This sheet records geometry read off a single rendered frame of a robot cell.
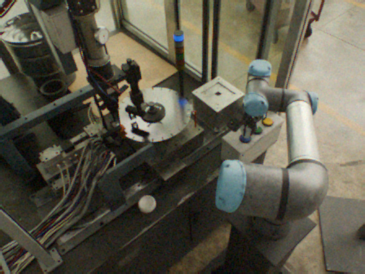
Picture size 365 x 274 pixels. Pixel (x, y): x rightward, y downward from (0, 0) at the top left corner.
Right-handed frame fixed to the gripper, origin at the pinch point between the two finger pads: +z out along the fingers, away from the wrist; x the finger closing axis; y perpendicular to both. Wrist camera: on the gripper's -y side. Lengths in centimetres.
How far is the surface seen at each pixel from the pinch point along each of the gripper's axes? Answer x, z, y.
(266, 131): -3.4, 1.8, 10.4
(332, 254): -52, 90, 35
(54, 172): 45, 11, -68
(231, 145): 1.1, 1.8, -6.0
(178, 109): 27.7, -3.5, -12.4
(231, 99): 20.5, 1.4, 13.4
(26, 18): 123, -17, -38
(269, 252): -35.8, 16.8, -22.1
